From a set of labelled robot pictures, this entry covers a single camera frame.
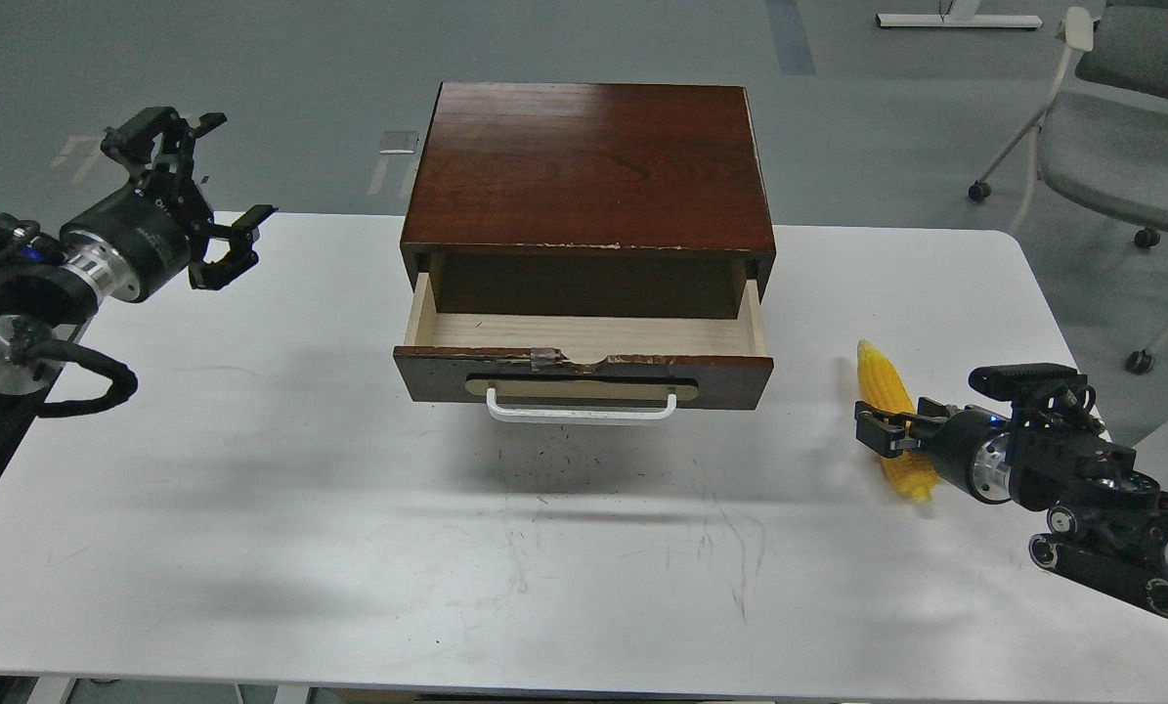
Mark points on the yellow corn cob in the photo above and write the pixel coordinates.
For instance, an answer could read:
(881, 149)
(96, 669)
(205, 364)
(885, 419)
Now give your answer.
(912, 475)

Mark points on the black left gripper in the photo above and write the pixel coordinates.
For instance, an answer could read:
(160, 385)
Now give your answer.
(131, 243)

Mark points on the dark wooden cabinet box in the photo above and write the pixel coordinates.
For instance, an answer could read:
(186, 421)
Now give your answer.
(591, 168)

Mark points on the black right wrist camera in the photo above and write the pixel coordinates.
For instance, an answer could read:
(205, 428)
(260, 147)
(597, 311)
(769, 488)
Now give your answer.
(1010, 383)

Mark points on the wooden drawer with white handle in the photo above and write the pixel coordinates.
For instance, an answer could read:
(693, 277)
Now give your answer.
(589, 369)

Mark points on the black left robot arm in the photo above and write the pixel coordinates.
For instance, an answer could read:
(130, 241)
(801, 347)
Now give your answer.
(45, 372)

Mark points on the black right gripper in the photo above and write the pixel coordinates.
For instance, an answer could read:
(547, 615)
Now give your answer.
(967, 446)

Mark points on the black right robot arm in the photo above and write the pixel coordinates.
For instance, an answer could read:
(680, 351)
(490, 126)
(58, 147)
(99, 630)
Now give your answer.
(1107, 523)

